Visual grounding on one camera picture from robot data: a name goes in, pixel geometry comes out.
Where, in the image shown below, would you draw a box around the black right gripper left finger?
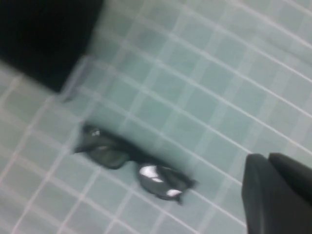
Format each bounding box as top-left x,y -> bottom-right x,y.
241,153 -> 312,234

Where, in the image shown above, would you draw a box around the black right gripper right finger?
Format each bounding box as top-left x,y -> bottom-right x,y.
268,152 -> 312,196

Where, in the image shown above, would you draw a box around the black framed glasses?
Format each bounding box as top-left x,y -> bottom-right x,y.
73,123 -> 200,206

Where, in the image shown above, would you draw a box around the black box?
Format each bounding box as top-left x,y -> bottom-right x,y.
0,0 -> 107,96

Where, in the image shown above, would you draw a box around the green white checked tablecloth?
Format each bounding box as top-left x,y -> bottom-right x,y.
0,0 -> 312,234

